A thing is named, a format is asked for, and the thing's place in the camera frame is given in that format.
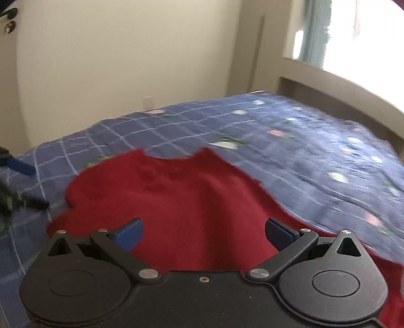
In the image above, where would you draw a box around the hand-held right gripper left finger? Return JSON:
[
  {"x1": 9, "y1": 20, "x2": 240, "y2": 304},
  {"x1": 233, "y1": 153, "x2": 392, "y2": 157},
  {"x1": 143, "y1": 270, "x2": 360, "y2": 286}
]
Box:
[{"x1": 47, "y1": 217, "x2": 160, "y2": 281}]

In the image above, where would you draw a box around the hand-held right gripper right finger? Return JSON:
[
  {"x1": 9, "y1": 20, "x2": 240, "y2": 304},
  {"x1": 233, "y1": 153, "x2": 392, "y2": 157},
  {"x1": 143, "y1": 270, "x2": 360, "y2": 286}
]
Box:
[{"x1": 246, "y1": 217, "x2": 363, "y2": 281}]

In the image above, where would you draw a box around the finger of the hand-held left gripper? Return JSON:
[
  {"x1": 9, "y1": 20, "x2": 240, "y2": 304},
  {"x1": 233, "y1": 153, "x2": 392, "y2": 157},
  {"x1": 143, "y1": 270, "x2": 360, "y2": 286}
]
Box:
[
  {"x1": 0, "y1": 181, "x2": 50, "y2": 232},
  {"x1": 0, "y1": 147, "x2": 36, "y2": 177}
]

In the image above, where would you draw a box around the red long-sleeve shirt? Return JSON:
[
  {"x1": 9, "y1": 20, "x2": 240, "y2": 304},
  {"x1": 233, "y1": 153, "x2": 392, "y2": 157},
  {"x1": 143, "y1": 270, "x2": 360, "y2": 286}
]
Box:
[{"x1": 46, "y1": 148, "x2": 404, "y2": 328}]

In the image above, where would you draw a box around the white door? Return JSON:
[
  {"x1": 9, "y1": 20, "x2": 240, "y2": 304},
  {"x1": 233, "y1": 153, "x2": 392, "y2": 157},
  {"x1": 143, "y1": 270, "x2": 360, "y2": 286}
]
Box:
[{"x1": 0, "y1": 0, "x2": 30, "y2": 155}]

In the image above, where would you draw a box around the blue checked floral quilt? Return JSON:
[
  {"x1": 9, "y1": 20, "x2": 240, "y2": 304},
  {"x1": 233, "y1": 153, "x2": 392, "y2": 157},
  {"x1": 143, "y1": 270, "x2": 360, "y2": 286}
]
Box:
[{"x1": 0, "y1": 91, "x2": 404, "y2": 328}]

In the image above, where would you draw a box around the beige window seat cabinet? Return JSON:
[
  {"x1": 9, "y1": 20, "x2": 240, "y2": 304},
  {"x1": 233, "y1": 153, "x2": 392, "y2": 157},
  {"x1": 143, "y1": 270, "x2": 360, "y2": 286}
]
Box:
[{"x1": 278, "y1": 57, "x2": 404, "y2": 140}]

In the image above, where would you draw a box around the beige tall wardrobe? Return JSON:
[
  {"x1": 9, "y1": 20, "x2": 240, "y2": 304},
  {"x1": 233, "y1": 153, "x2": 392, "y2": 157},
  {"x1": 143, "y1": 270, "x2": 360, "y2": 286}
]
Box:
[{"x1": 227, "y1": 0, "x2": 288, "y2": 96}]

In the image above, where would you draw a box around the light blue curtain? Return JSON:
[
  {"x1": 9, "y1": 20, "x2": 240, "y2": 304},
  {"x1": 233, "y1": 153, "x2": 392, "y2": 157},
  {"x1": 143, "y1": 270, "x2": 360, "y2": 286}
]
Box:
[{"x1": 298, "y1": 0, "x2": 332, "y2": 68}]

